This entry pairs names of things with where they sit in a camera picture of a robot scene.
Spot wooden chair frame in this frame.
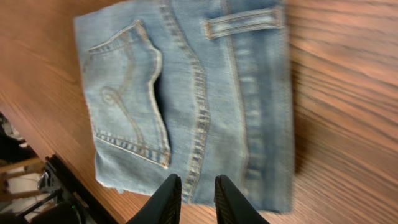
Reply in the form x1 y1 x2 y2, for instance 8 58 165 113
1 157 44 202

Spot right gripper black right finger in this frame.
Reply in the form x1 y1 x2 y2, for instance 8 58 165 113
214 175 269 224

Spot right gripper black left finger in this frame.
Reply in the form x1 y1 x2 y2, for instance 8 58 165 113
126 174 182 224

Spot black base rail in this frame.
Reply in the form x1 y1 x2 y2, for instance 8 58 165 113
30 155 118 224

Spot blue denim jeans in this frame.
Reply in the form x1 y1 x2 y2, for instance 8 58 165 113
74 0 295 213

